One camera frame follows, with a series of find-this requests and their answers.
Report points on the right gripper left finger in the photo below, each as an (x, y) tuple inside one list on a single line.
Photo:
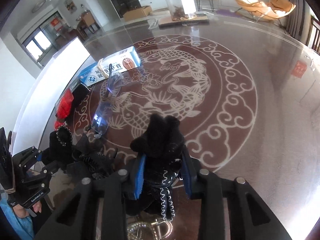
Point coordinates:
[(77, 216)]

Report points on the clear jar on tray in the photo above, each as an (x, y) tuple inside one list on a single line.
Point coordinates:
[(182, 12)]

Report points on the brown cardboard carton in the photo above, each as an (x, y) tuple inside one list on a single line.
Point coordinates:
[(137, 13)]

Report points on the black rectangular box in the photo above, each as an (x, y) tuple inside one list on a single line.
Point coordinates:
[(78, 90)]

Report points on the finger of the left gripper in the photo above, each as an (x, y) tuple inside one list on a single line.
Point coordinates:
[(26, 158), (40, 180)]

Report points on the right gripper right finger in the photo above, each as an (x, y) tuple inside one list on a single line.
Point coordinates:
[(228, 207)]

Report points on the orange lounge chair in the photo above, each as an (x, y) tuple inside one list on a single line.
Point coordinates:
[(272, 10)]

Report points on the blue white ointment box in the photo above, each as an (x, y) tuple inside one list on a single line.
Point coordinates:
[(115, 63)]

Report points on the black fuzzy hair clip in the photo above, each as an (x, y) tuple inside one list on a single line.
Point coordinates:
[(161, 144)]

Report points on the red foil packet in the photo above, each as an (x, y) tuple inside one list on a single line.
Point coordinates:
[(63, 109)]

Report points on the white cardboard box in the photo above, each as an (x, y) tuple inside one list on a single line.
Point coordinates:
[(42, 97)]

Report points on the gold pearl hair claw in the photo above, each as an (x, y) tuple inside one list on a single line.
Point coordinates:
[(159, 229)]

